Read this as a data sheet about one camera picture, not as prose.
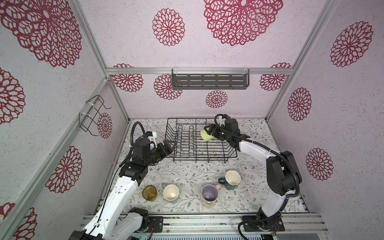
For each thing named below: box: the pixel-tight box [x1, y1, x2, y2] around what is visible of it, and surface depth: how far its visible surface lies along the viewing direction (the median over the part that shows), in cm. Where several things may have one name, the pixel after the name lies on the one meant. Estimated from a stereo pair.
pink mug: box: [201, 184, 222, 208], surface depth 77 cm
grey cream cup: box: [163, 184, 180, 201], surface depth 78 cm
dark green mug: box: [218, 170, 241, 190], surface depth 81 cm
